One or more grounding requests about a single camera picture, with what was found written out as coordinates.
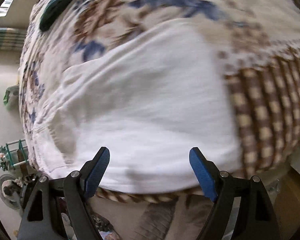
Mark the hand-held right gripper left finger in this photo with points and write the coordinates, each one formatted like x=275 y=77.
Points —
x=96 y=172

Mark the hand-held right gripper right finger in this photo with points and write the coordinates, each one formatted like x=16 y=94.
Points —
x=203 y=172

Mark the white pants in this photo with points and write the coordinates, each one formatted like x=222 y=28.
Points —
x=145 y=105

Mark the floral bed cover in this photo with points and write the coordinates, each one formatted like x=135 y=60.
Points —
x=265 y=105

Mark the brown cardboard box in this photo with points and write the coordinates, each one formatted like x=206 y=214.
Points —
x=292 y=197

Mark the plastic bag with green item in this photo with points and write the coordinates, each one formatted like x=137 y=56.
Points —
x=10 y=95

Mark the blue striped curtain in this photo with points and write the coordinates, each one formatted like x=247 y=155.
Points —
x=5 y=37

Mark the folded dark teal cloth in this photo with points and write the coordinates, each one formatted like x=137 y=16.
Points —
x=55 y=7

